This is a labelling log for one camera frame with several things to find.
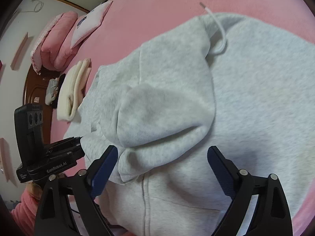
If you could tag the left pink sleeve forearm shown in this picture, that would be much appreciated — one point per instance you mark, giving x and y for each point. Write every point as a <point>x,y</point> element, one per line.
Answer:
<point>24,214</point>

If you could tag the pink bed blanket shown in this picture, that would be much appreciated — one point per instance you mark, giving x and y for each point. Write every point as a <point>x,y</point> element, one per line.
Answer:
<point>130,23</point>

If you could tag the wooden headboard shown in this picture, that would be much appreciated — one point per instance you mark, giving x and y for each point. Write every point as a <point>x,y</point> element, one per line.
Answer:
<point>35,92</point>

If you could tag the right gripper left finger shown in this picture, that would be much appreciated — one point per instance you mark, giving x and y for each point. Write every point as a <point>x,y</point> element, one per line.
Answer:
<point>54,215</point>

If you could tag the white pillow with print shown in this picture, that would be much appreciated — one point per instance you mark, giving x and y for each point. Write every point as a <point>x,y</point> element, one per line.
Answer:
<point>89,23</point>

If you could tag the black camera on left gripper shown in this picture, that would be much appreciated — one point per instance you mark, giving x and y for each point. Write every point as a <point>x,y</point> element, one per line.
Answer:
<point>28,121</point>

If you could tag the left hand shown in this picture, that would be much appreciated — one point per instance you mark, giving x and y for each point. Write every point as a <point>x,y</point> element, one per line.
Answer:
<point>34,190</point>

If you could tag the folded pink quilt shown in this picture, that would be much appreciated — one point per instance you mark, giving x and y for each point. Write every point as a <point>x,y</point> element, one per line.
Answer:
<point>52,49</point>

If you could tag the grey white stuffed toy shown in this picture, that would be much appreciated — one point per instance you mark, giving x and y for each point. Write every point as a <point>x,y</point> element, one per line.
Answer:
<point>53,91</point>

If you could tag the folded cream garment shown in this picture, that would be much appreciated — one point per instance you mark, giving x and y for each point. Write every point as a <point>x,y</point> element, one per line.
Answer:
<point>71,92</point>

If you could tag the light grey zip hoodie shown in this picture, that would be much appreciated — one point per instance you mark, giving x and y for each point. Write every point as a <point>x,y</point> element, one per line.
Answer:
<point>231,81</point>

